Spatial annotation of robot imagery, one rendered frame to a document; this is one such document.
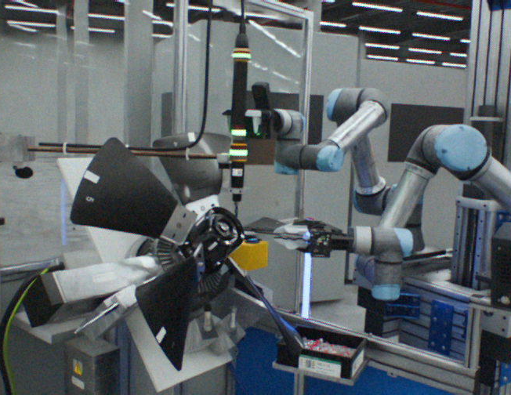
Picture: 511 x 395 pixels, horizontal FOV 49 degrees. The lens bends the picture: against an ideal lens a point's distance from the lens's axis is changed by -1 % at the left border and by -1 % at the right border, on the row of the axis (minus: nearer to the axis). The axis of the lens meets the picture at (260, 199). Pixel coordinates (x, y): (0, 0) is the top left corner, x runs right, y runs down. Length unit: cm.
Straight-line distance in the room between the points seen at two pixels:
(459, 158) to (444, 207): 445
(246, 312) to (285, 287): 137
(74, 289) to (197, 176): 46
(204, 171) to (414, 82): 424
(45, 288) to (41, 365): 85
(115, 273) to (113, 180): 22
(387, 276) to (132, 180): 70
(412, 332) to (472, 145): 86
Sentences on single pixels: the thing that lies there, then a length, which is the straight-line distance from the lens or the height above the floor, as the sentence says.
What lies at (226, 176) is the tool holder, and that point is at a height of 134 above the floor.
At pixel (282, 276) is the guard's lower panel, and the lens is 291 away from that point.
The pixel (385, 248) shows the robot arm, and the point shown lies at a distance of 151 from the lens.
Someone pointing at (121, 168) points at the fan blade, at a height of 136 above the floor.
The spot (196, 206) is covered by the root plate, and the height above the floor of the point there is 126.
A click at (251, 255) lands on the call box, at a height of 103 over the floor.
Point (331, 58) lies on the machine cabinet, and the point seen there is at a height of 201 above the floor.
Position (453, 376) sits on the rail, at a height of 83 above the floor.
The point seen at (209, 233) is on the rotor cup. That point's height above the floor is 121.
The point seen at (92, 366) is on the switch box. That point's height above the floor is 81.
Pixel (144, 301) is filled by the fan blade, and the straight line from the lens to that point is 116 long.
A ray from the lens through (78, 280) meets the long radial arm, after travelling 131.
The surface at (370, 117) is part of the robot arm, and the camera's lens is 182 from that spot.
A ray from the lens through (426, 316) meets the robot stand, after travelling 209.
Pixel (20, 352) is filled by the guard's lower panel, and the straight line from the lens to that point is 204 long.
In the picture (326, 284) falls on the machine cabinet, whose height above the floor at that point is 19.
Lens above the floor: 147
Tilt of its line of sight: 7 degrees down
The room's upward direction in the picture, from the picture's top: 2 degrees clockwise
